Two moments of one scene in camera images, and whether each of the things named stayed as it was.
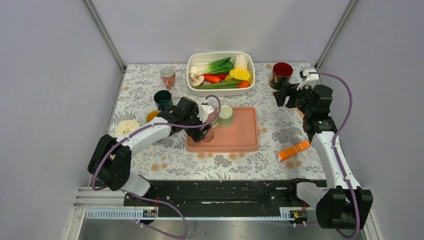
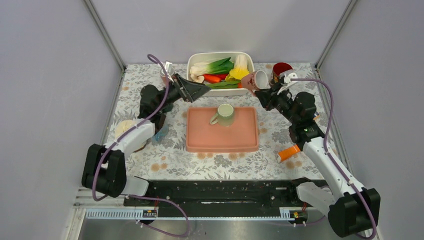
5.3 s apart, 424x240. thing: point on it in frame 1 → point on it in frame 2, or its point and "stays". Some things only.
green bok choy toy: x=222 y=66 stays
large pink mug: x=168 y=74 stays
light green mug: x=225 y=117 stays
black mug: x=281 y=74 stays
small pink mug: x=209 y=136 → x=256 y=80
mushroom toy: x=198 y=80 stays
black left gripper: x=196 y=134 → x=192 y=90
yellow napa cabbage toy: x=240 y=71 stays
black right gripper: x=290 y=90 → x=267 y=97
